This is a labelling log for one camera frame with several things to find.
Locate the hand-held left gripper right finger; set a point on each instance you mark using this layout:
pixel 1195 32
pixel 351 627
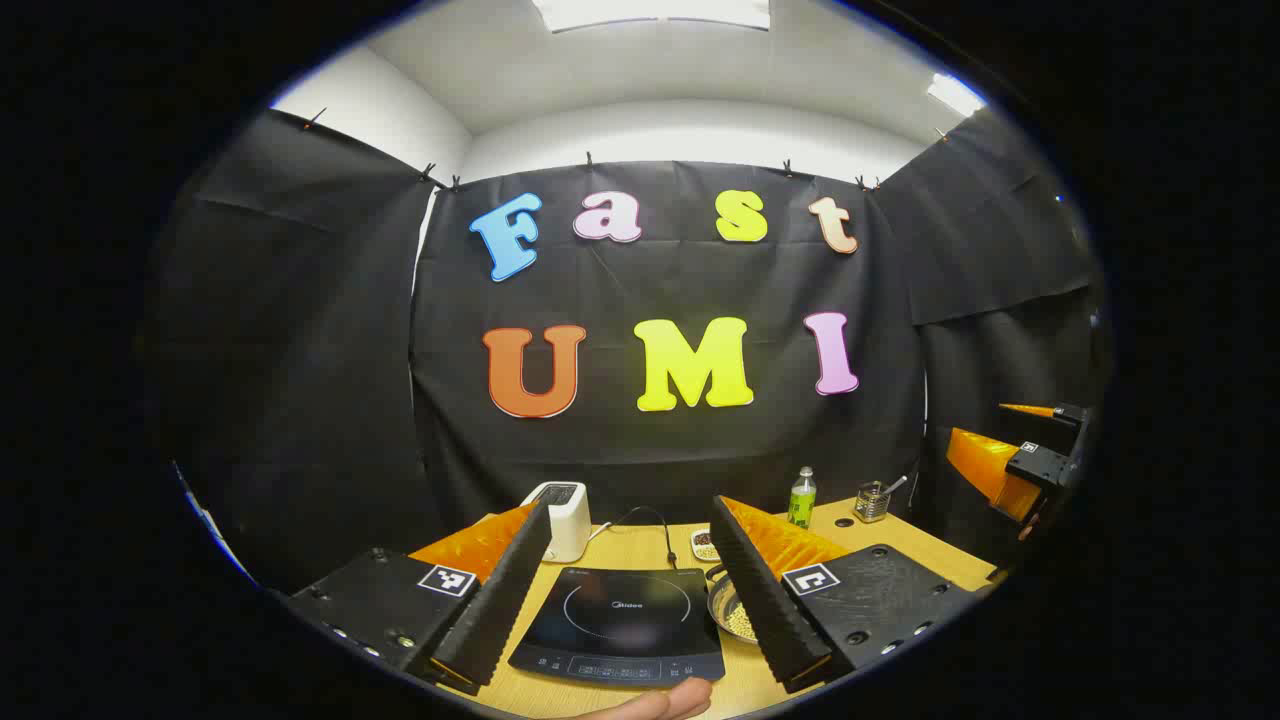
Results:
pixel 760 590

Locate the small ceiling light panel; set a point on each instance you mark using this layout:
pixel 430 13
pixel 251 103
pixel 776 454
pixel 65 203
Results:
pixel 955 95

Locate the white toaster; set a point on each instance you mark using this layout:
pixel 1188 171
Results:
pixel 565 522

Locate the pile of soybeans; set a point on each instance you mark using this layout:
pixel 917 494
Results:
pixel 742 624

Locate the metal spoon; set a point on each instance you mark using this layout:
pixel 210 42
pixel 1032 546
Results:
pixel 895 485

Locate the black induction cooktop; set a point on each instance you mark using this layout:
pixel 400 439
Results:
pixel 620 630

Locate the white divided bean dish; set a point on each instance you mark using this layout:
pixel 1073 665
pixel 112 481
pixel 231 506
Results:
pixel 704 546

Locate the black backdrop cloth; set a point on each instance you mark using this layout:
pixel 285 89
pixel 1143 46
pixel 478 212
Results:
pixel 650 450

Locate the green drink bottle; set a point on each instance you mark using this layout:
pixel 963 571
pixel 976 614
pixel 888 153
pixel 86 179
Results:
pixel 802 505

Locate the stainless steel pot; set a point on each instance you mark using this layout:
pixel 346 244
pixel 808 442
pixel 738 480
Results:
pixel 720 600

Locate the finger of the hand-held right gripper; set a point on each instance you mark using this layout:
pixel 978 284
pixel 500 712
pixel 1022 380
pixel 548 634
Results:
pixel 985 460
pixel 1030 410

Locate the large ceiling light panel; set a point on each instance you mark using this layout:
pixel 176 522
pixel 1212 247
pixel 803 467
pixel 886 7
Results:
pixel 650 12

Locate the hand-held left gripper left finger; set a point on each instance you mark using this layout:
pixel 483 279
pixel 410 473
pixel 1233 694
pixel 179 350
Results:
pixel 505 585

